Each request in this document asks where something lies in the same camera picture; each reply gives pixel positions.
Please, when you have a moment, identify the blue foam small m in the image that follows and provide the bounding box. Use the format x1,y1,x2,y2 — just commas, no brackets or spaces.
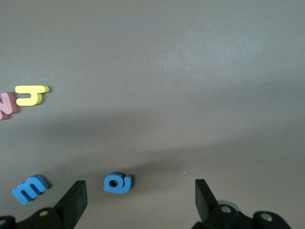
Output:
11,174,50,205

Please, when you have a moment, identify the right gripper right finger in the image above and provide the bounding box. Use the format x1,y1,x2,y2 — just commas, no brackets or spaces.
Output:
190,178,294,229

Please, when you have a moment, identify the red foam small w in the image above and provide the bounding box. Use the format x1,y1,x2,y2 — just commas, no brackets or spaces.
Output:
0,92,18,121

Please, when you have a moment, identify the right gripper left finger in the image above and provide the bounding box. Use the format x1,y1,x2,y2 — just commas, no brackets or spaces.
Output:
0,180,88,229

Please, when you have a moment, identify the yellow foam small h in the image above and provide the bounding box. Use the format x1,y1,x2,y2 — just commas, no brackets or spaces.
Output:
14,85,50,107

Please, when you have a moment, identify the blue foam small a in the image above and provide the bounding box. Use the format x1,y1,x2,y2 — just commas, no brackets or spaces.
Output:
103,172,133,194

